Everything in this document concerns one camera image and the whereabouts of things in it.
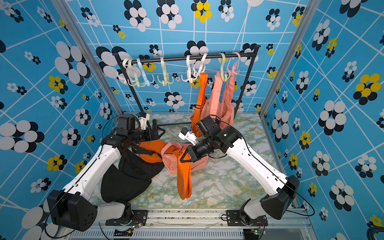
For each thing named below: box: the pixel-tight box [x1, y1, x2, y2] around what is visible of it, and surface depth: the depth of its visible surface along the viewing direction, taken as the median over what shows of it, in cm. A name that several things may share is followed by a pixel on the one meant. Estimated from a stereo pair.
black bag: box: [100, 144, 165, 203], surface depth 90 cm
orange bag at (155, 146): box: [135, 139, 167, 163], surface depth 93 cm
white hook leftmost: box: [118, 58, 130, 81], surface depth 67 cm
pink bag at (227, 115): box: [219, 71, 235, 130], surface depth 85 cm
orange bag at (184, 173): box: [169, 145, 192, 200], surface depth 62 cm
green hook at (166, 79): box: [157, 54, 175, 87], surface depth 70 cm
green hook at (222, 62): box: [218, 52, 231, 82], surface depth 69 cm
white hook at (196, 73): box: [193, 52, 209, 79], surface depth 72 cm
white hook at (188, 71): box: [181, 54, 193, 84], surface depth 71 cm
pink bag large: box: [200, 71, 233, 130], surface depth 80 cm
